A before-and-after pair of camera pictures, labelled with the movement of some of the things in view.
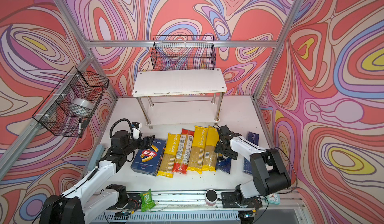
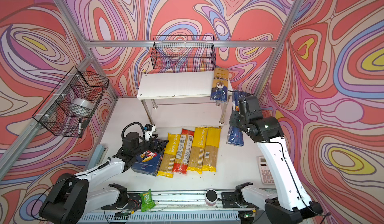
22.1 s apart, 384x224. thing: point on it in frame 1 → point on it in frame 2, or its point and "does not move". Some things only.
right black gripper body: [227, 152] → [238, 120]
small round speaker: [211, 197] does not move
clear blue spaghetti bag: [223, 164] → [219, 92]
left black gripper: [147, 144] → [158, 144]
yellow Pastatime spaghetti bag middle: [197, 153] does not move
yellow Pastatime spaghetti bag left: [168, 159] does not move
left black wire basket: [69, 106] does not move
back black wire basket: [183, 52] does not move
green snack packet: [147, 203] does not move
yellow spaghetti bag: [210, 157] does not move
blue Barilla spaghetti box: [253, 137] → [235, 136]
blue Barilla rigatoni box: [147, 161] does not move
